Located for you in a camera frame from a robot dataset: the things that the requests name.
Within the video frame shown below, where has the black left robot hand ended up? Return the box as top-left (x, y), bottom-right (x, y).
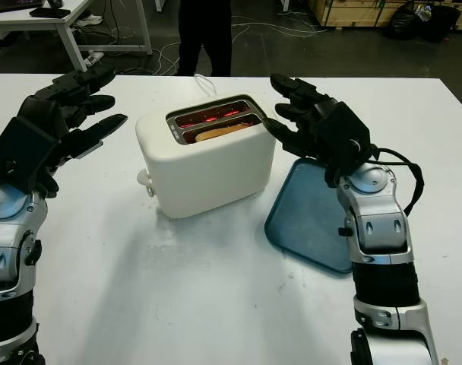
top-left (13, 62), bottom-right (129, 198)

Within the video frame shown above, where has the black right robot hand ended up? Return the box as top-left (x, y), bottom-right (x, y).
top-left (263, 73), bottom-right (340, 161)

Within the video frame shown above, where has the slice of toasted bread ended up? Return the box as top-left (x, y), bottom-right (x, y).
top-left (195, 121), bottom-right (255, 144)

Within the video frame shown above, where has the white two-slot toaster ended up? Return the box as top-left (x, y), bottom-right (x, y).
top-left (134, 93), bottom-right (277, 220)

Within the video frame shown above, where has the person in dark trousers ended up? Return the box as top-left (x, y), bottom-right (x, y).
top-left (177, 0), bottom-right (233, 77)

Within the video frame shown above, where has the white crumpled cloth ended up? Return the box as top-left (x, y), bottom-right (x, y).
top-left (74, 14), bottom-right (103, 28)

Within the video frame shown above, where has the black phone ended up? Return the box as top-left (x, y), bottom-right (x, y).
top-left (29, 6), bottom-right (71, 19)

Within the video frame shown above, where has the blue plastic tray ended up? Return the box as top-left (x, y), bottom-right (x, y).
top-left (264, 157), bottom-right (356, 280)

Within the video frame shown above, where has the wooden crate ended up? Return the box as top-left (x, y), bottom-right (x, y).
top-left (306, 0), bottom-right (462, 31)

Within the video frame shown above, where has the black rubbish bag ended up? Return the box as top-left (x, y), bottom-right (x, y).
top-left (382, 2), bottom-right (462, 43)

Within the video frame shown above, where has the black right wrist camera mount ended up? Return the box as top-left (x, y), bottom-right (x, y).
top-left (315, 99), bottom-right (372, 187)

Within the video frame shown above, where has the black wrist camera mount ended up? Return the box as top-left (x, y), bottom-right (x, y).
top-left (0, 116), bottom-right (61, 195)
top-left (315, 99), bottom-right (372, 187)

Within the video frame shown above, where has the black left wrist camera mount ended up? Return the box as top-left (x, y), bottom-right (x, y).
top-left (0, 116), bottom-right (61, 195)

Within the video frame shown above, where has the white metal-frame desk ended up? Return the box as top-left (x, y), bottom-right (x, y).
top-left (0, 0), bottom-right (153, 73)

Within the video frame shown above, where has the white toaster power cord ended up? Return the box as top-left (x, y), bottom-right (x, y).
top-left (194, 73), bottom-right (219, 96)

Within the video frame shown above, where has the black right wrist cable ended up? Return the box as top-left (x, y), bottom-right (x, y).
top-left (367, 146), bottom-right (426, 217)

